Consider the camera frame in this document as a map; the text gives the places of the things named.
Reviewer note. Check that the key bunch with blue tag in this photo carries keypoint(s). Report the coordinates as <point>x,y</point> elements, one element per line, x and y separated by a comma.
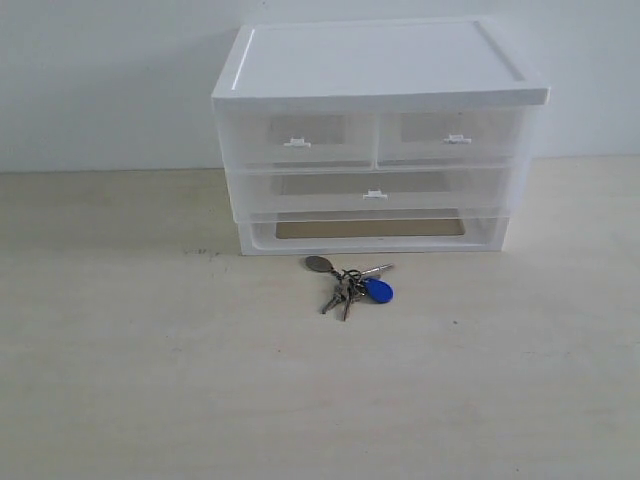
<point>352,285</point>

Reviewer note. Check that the white plastic drawer cabinet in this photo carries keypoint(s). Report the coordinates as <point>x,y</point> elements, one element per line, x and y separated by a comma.
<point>381,67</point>

